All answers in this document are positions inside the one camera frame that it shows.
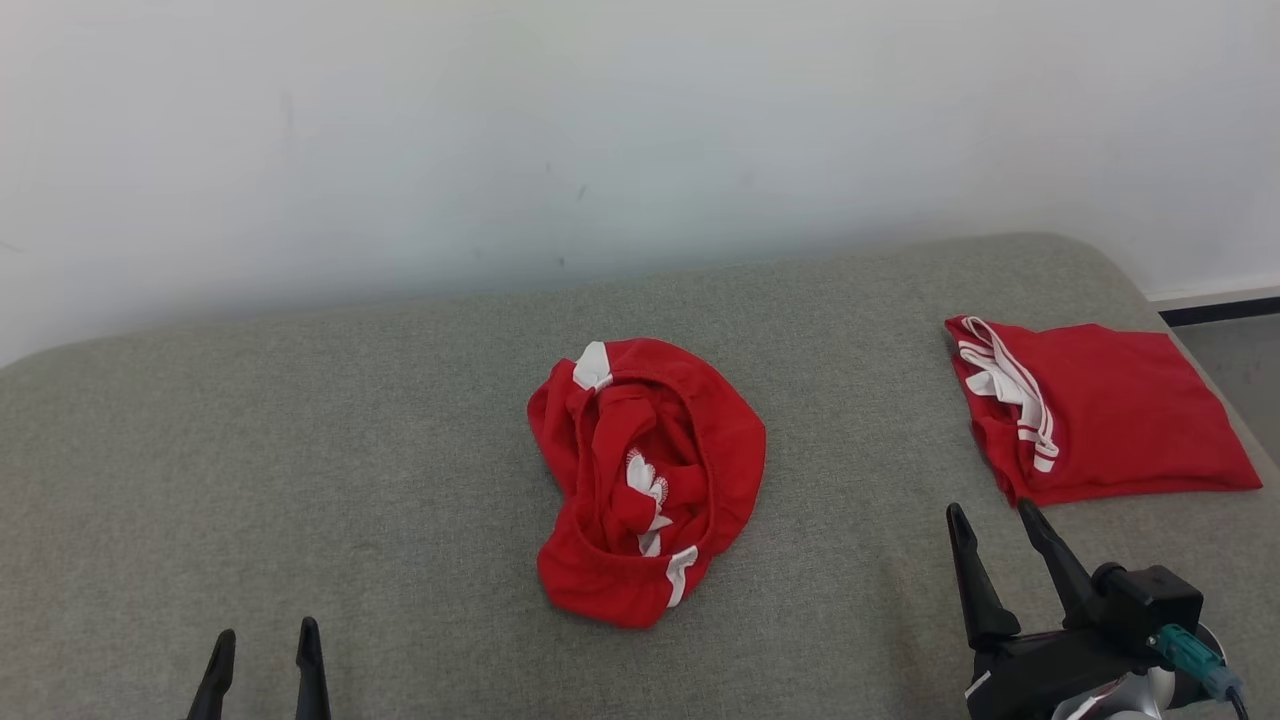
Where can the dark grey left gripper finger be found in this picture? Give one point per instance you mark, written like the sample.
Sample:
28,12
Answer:
312,670
215,680

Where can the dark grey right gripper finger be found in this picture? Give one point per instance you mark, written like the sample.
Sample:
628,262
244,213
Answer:
975,580
1060,565

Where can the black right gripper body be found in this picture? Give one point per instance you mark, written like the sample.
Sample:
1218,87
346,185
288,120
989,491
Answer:
1050,675

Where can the red number 23 basketball jersey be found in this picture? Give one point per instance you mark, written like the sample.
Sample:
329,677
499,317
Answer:
1130,410

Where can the red white-striped basketball shorts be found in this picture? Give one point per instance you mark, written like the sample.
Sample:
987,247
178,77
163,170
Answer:
600,580

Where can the teal right camera connector plug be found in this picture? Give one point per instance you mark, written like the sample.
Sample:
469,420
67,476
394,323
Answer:
1195,660

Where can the black wall baseboard strip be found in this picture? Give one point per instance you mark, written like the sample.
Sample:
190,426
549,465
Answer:
1220,310

